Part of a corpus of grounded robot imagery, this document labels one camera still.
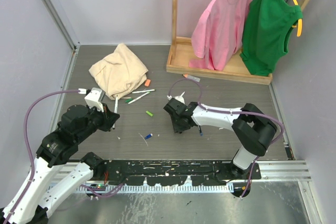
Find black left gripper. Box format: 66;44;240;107
77;101;119;142

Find blue transparent gel pen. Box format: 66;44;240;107
197;125;203;136

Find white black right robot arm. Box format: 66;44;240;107
164;98;277;179

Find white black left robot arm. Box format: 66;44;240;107
1;104;120;223

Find small blue pen cap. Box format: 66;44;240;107
144;134;153;140

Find white marker dark green end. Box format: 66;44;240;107
132;89;155;94

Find grey highlighter orange tip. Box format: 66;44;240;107
183;74;200;82

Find orange highlighter cap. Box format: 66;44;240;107
144;79;151;87

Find beige cloth bag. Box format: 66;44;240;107
89;44;148;100

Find wooden clothes rack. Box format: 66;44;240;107
166;0;310;85

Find pink t-shirt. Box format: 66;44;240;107
188;0;252;71

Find green tank top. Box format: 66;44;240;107
240;0;303;77

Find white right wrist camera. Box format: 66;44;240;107
174;95;185;103

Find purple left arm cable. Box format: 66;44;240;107
0;89;87;221

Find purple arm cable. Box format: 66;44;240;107
0;89;87;221
167;78;286;198

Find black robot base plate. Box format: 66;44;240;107
92;159;261;186

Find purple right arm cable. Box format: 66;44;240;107
167;78;286;198

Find aluminium frame rail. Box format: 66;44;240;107
42;0;80;51

